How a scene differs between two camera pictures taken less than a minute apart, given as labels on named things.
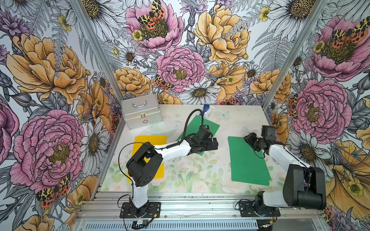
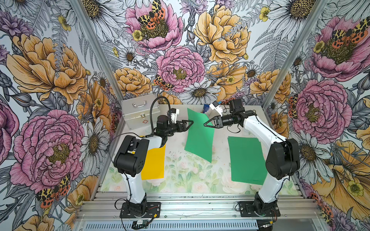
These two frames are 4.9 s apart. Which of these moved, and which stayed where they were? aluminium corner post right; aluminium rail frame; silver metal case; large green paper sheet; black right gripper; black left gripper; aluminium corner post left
Moved: black right gripper; black left gripper
Stayed: aluminium rail frame; silver metal case; aluminium corner post right; aluminium corner post left; large green paper sheet
